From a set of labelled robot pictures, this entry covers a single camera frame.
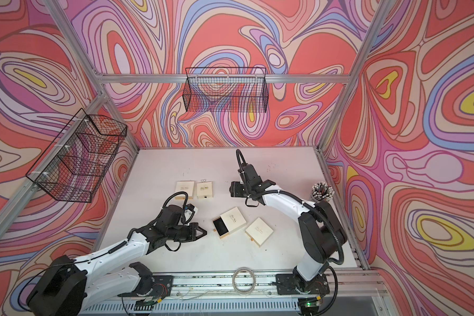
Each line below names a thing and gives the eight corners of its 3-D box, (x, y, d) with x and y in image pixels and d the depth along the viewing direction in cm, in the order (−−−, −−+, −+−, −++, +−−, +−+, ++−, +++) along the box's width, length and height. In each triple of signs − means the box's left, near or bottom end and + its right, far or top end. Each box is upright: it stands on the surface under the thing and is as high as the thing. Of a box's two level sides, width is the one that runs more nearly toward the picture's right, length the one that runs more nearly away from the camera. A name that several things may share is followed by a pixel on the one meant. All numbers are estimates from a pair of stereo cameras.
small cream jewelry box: (195, 200, 99) (194, 196, 96) (197, 185, 105) (196, 182, 102) (212, 200, 99) (211, 196, 96) (213, 185, 105) (213, 182, 102)
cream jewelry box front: (243, 233, 87) (243, 231, 85) (258, 218, 92) (258, 216, 90) (258, 248, 83) (259, 246, 81) (273, 232, 88) (273, 230, 86)
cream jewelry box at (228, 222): (220, 240, 85) (220, 238, 83) (210, 223, 90) (209, 221, 88) (246, 223, 90) (246, 220, 89) (235, 208, 95) (235, 206, 93)
